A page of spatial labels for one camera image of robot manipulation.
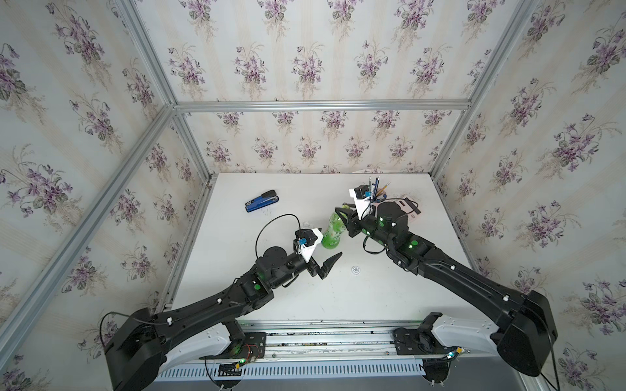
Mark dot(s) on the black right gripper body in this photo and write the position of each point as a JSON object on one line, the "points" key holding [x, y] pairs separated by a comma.
{"points": [[356, 226]]}

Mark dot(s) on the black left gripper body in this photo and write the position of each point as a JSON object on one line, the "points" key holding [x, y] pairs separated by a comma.
{"points": [[311, 268]]}

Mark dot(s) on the green plastic bottle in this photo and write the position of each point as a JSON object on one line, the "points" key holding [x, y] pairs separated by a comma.
{"points": [[333, 233]]}

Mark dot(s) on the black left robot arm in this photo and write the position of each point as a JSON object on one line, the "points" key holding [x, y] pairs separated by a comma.
{"points": [[137, 350]]}

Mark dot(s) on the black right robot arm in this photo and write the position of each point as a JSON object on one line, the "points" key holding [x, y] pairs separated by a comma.
{"points": [[525, 331]]}

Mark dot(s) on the pens in pink cup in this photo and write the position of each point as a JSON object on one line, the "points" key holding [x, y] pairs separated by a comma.
{"points": [[376, 188]]}

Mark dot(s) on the pink calculator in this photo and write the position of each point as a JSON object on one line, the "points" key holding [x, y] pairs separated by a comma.
{"points": [[408, 206]]}

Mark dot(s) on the blue black stapler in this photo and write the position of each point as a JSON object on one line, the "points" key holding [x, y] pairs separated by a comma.
{"points": [[262, 201]]}

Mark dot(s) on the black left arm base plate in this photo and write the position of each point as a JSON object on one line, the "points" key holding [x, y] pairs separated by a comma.
{"points": [[229, 340]]}

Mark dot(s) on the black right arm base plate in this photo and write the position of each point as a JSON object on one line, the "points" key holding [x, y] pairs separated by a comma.
{"points": [[422, 340]]}

